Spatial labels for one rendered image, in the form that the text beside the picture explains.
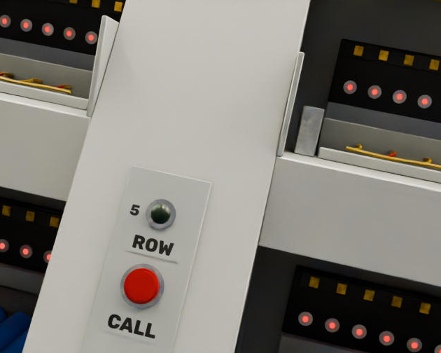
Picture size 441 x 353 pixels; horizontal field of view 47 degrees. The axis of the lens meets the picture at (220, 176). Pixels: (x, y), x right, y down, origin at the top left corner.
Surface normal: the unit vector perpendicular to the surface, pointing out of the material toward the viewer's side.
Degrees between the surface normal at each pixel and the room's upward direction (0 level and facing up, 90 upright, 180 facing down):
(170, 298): 90
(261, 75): 90
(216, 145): 90
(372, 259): 109
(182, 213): 90
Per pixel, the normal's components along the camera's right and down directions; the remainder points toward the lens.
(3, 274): -0.13, 0.11
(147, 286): -0.06, -0.21
